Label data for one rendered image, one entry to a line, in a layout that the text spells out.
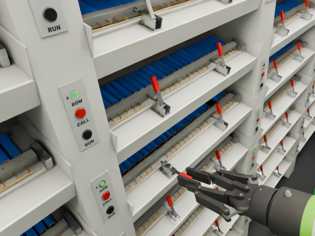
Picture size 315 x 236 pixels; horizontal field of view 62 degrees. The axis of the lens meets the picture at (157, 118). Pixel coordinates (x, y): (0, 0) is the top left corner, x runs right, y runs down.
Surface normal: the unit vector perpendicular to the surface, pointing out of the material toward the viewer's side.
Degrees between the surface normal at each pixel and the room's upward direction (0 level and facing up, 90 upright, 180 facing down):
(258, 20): 90
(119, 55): 108
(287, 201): 23
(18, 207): 17
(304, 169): 0
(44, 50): 90
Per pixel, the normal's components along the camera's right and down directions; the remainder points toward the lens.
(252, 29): -0.69, 0.44
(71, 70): 0.72, 0.29
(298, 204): -0.47, -0.70
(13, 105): 0.72, 0.54
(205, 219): 0.11, -0.72
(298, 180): -0.11, -0.85
